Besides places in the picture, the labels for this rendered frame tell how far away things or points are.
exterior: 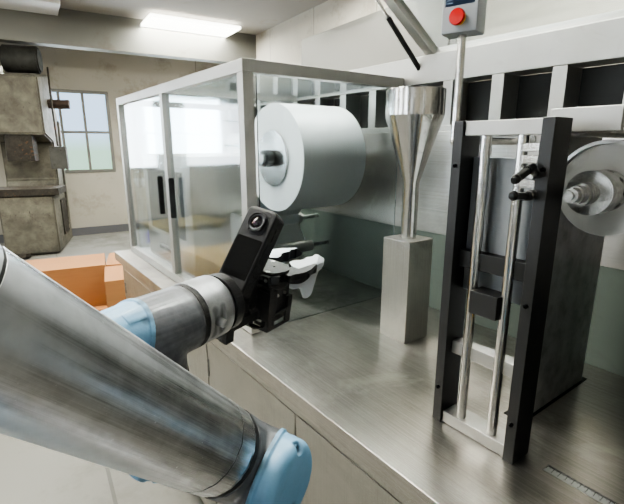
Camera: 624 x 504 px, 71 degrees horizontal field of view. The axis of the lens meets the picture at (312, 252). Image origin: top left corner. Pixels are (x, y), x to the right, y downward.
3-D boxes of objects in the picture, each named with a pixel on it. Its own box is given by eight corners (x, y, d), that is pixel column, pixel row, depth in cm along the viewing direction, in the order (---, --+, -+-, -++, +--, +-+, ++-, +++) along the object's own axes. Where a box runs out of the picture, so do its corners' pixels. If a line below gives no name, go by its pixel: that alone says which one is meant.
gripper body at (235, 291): (252, 302, 66) (191, 330, 57) (257, 248, 64) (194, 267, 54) (294, 319, 63) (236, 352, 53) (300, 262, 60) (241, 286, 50)
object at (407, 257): (366, 332, 122) (373, 116, 108) (401, 320, 130) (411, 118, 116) (405, 350, 111) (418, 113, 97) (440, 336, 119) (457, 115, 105)
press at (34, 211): (92, 253, 579) (66, 36, 516) (-23, 267, 516) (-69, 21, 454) (83, 236, 690) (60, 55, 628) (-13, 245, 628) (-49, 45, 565)
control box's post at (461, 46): (448, 141, 91) (456, 35, 86) (453, 141, 92) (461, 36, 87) (455, 141, 90) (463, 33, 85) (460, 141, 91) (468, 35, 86)
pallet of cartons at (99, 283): (187, 295, 421) (184, 245, 409) (208, 331, 340) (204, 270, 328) (21, 318, 366) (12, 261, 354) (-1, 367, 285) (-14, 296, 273)
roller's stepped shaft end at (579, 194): (554, 206, 62) (557, 183, 61) (574, 203, 65) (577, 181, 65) (579, 209, 60) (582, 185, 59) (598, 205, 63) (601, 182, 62)
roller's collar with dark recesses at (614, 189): (561, 212, 67) (567, 169, 66) (579, 209, 71) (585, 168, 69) (608, 218, 62) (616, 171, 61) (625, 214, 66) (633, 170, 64)
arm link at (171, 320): (78, 386, 44) (66, 305, 42) (167, 345, 53) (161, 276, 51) (127, 411, 40) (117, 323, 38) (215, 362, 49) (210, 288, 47)
